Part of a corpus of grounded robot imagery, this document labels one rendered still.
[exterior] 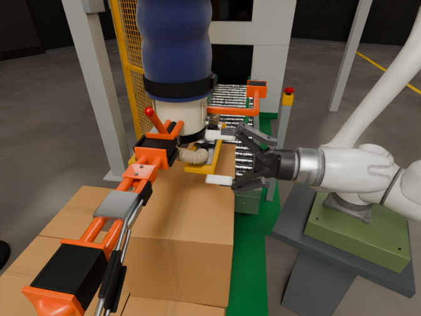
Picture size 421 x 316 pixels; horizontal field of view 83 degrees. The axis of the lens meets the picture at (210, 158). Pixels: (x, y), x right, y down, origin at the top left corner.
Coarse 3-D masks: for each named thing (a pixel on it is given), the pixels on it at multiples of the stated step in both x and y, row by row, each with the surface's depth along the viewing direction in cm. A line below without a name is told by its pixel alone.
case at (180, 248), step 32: (224, 160) 110; (160, 192) 92; (192, 192) 92; (224, 192) 92; (160, 224) 79; (192, 224) 79; (224, 224) 79; (128, 256) 82; (160, 256) 81; (192, 256) 79; (224, 256) 77; (128, 288) 95; (160, 288) 93; (192, 288) 90; (224, 288) 88
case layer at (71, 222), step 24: (96, 192) 151; (72, 216) 135; (48, 240) 122; (96, 240) 122; (24, 264) 111; (0, 288) 102; (0, 312) 94; (24, 312) 94; (120, 312) 94; (144, 312) 94; (168, 312) 94; (192, 312) 94; (216, 312) 94
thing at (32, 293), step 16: (64, 240) 38; (64, 256) 35; (80, 256) 35; (96, 256) 35; (48, 272) 33; (64, 272) 33; (80, 272) 33; (96, 272) 36; (32, 288) 32; (48, 288) 32; (64, 288) 32; (80, 288) 32; (96, 288) 36
